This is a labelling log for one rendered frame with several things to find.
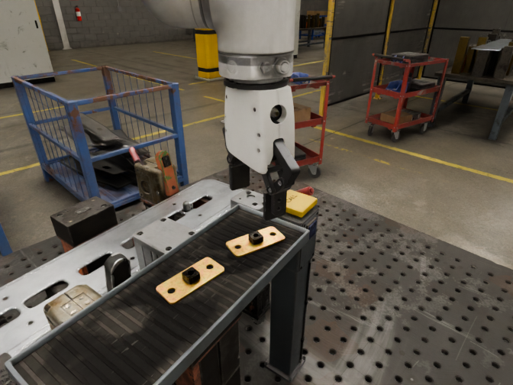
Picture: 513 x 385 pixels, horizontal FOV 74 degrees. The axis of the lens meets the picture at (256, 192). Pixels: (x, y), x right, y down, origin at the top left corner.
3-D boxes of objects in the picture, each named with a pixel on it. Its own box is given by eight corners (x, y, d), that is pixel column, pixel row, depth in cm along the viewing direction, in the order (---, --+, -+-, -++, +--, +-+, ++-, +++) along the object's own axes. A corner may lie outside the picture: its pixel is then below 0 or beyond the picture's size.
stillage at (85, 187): (45, 180, 324) (10, 76, 278) (124, 156, 374) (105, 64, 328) (101, 232, 251) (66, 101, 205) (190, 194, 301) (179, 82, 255)
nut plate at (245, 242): (272, 227, 54) (272, 221, 53) (286, 239, 51) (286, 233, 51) (224, 244, 50) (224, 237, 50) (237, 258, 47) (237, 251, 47)
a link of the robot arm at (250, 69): (311, 53, 37) (309, 82, 38) (266, 45, 43) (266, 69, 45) (243, 58, 33) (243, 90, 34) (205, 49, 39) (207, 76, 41)
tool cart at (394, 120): (400, 124, 473) (415, 48, 426) (430, 134, 439) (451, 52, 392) (359, 135, 435) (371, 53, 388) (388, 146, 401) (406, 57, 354)
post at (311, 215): (279, 344, 88) (287, 195, 67) (306, 359, 84) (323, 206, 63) (263, 366, 83) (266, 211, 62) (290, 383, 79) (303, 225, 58)
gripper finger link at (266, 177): (294, 150, 39) (290, 191, 42) (271, 136, 42) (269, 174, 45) (273, 155, 38) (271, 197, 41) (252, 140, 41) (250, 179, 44)
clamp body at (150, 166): (166, 245, 125) (151, 152, 107) (195, 260, 117) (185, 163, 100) (142, 260, 117) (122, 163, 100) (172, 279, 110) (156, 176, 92)
